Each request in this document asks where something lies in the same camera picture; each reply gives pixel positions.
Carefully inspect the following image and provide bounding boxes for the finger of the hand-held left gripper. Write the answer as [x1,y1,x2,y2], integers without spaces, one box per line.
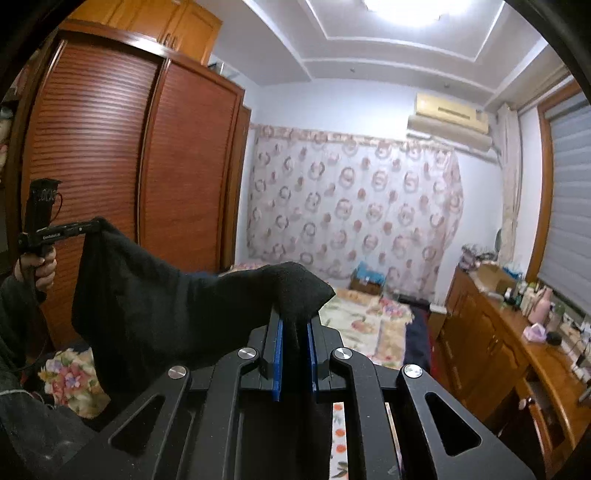
[69,218,106,237]

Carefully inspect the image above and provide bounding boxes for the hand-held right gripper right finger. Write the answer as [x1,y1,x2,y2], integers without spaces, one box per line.
[308,318,536,480]

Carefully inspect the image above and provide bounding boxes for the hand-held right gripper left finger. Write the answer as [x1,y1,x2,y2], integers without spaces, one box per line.
[58,318,283,480]

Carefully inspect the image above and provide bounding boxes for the black printed t-shirt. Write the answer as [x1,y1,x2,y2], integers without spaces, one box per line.
[71,217,336,480]

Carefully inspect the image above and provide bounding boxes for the person's left forearm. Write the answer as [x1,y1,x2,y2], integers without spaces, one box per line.
[0,276,47,374]

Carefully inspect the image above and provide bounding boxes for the person's left hand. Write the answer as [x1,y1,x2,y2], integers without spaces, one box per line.
[14,247,58,295]

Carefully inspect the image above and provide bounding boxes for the floral quilt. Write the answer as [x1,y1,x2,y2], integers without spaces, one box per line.
[39,263,415,418]

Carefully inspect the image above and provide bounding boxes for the brown louvered wardrobe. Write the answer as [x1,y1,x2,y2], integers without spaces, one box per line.
[4,21,252,352]

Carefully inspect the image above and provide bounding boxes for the cardboard box with blue bags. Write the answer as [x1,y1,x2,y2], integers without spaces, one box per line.
[351,262,386,296]

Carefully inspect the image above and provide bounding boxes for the navy bed sheet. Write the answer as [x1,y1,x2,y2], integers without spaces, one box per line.
[403,302,435,372]

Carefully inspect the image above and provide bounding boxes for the long wooden cabinet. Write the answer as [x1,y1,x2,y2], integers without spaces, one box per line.
[436,265,591,476]

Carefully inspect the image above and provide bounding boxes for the sheer circle-patterned curtain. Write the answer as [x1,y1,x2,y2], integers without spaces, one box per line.
[247,124,465,301]

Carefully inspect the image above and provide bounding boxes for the stack of folded fabrics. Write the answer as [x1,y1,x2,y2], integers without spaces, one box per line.
[462,244,498,271]

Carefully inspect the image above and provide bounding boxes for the open cardboard box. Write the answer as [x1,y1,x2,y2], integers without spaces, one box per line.
[475,263,519,295]

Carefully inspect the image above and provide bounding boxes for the person's dark clothing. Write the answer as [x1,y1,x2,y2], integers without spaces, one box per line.
[0,360,118,480]

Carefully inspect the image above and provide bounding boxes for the wooden overhead cabinets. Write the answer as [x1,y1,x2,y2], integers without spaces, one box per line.
[65,0,223,65]

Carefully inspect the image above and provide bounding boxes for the group of small bottles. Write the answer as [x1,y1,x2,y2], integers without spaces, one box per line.
[503,281,542,308]

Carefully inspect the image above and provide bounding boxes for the pink bottle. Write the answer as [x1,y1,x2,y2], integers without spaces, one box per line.
[529,286,553,325]

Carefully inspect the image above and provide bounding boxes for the tied lace side curtain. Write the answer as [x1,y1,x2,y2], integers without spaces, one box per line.
[496,104,523,273]

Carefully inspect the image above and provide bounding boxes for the grey window blind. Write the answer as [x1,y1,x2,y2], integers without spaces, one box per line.
[538,92,591,305]

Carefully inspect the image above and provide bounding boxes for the ceiling light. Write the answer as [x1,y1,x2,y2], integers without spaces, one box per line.
[362,0,451,22]

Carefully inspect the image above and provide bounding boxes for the wall air conditioner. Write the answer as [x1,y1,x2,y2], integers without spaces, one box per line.
[406,92,495,153]

